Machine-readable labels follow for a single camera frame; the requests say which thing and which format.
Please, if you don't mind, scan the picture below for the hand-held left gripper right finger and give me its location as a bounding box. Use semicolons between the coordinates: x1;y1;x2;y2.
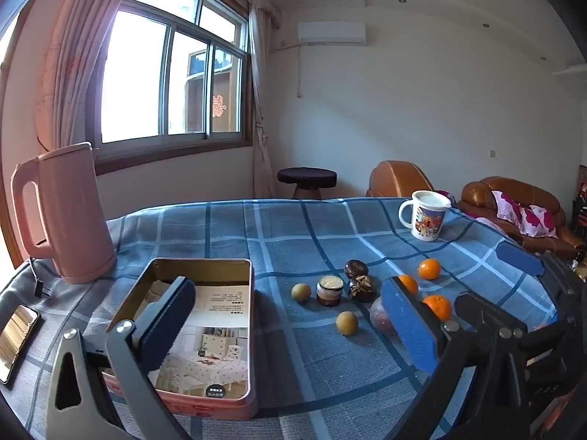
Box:
382;276;535;440

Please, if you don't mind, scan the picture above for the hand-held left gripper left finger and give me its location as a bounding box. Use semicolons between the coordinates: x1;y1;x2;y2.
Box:
44;276;197;440

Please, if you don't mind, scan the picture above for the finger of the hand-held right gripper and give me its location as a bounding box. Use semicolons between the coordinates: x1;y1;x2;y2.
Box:
496;242;587;312
453;293;587;368

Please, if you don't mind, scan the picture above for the purple passion fruit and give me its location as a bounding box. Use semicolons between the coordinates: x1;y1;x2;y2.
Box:
369;296;398;336

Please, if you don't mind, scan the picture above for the chocolate pastry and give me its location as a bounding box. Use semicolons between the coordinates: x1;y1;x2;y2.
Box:
349;275;378;304

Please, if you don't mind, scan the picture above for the pink metal tin box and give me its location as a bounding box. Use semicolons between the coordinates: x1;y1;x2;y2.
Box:
102;258;259;421

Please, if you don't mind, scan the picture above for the pink floral cushion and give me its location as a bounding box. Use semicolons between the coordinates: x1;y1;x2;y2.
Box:
492;190;558;239

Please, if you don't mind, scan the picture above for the printed paper leaflet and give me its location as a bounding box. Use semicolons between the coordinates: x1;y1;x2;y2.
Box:
146;279;252;399

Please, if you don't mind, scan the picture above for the brown leather sofa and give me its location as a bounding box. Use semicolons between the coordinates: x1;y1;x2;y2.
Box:
459;176;587;262

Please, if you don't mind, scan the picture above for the white printed mug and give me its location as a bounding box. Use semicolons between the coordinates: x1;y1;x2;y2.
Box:
398;190;453;242

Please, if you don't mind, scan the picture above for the blue plaid tablecloth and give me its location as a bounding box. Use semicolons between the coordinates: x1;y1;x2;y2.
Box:
0;198;558;440

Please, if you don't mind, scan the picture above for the black kettle power plug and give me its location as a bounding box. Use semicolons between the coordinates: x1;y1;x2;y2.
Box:
28;257;51;301

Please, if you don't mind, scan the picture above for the pink electric kettle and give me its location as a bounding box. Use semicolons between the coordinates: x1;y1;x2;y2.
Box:
10;142;118;284

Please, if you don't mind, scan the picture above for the orange chair back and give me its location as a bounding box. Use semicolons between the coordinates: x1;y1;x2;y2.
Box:
365;160;441;199

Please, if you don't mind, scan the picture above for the smartphone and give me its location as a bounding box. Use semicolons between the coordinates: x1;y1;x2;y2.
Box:
0;305;41;385

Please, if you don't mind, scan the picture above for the dark round stool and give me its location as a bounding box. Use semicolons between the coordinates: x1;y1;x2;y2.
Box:
277;167;338;201

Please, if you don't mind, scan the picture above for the beige curtain with valance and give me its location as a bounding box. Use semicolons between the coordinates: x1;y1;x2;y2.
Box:
229;0;281;199

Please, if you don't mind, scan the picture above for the sliding glass window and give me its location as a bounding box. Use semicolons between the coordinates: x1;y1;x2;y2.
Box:
94;0;252;157

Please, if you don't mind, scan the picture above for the pink curtain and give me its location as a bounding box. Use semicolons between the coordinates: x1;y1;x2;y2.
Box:
36;0;143;157

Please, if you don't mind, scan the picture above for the white air conditioner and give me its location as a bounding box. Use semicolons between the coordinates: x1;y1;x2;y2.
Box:
297;21;367;47

